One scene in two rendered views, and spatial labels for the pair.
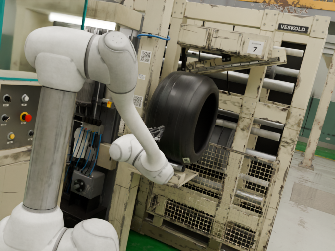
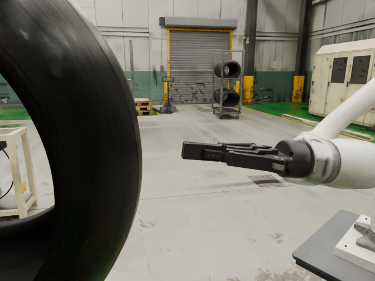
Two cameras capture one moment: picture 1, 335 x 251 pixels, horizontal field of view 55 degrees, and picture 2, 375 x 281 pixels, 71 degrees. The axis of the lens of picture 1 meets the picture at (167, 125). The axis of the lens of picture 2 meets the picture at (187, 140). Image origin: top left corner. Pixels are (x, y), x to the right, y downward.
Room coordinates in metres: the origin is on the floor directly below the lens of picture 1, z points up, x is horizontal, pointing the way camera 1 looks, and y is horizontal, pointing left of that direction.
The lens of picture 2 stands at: (1.97, 0.40, 1.28)
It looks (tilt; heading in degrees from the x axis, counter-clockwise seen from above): 14 degrees down; 235
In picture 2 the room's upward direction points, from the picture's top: straight up
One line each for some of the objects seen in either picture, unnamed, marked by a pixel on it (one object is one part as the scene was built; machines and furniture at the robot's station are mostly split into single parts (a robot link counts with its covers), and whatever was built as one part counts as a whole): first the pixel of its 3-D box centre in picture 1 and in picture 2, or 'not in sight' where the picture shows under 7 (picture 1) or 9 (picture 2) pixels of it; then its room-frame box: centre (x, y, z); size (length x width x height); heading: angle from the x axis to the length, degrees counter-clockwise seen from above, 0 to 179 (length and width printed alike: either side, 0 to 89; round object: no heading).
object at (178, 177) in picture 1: (156, 170); not in sight; (1.96, 0.01, 0.83); 0.36 x 0.09 x 0.06; 67
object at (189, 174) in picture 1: (164, 171); not in sight; (2.09, -0.04, 0.80); 0.37 x 0.36 x 0.02; 157
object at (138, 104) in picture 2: not in sight; (138, 106); (-1.77, -7.95, 0.22); 1.27 x 0.90 x 0.44; 67
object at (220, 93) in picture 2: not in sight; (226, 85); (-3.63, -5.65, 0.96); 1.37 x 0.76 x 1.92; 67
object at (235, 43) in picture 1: (225, 43); not in sight; (2.31, -0.27, 1.71); 0.61 x 0.25 x 0.15; 67
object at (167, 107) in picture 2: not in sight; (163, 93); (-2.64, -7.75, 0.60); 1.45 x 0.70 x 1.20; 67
